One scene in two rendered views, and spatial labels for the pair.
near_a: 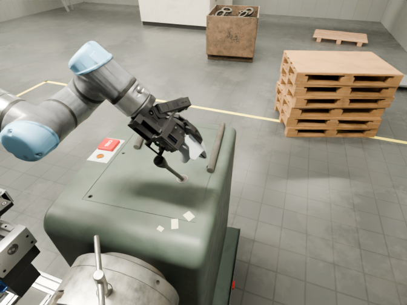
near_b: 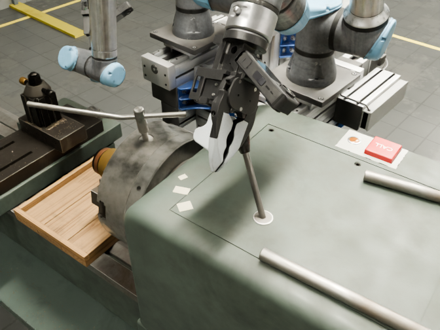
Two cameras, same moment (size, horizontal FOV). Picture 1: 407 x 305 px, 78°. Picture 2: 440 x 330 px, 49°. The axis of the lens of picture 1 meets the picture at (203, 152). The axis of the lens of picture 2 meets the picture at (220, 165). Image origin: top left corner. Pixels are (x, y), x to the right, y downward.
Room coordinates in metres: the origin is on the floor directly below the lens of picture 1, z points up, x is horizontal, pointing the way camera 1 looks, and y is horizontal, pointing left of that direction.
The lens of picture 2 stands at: (0.72, -0.53, 1.87)
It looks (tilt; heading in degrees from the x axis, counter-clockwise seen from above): 39 degrees down; 112
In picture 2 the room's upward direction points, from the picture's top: straight up
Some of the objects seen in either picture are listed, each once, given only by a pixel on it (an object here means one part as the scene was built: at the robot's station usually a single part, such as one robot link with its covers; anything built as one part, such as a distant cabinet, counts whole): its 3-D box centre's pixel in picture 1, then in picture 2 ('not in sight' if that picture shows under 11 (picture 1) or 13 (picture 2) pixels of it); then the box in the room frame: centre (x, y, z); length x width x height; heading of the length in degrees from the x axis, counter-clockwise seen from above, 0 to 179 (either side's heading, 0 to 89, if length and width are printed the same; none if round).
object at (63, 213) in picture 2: not in sight; (97, 200); (-0.01, 0.30, 0.89); 0.36 x 0.30 x 0.04; 76
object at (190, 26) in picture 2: not in sight; (192, 17); (0.01, 0.95, 1.21); 0.15 x 0.15 x 0.10
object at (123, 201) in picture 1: (162, 200); (306, 262); (0.64, 0.16, 1.06); 0.59 x 0.48 x 0.39; 166
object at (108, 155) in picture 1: (108, 155); (368, 158); (0.71, 0.35, 1.23); 0.13 x 0.08 x 0.06; 166
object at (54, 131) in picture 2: not in sight; (52, 128); (-0.26, 0.44, 1.00); 0.20 x 0.10 x 0.05; 166
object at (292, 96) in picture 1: (327, 92); not in sight; (2.90, -1.56, 0.41); 1.14 x 0.78 x 0.81; 89
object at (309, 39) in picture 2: not in sight; (319, 23); (0.49, 0.79, 1.33); 0.13 x 0.12 x 0.14; 169
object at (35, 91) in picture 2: not in sight; (36, 87); (-0.28, 0.45, 1.14); 0.08 x 0.08 x 0.03
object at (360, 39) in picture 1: (339, 37); not in sight; (6.69, -3.41, 0.05); 1.24 x 0.83 x 0.11; 68
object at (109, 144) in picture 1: (109, 145); (382, 150); (0.73, 0.35, 1.26); 0.06 x 0.06 x 0.02; 76
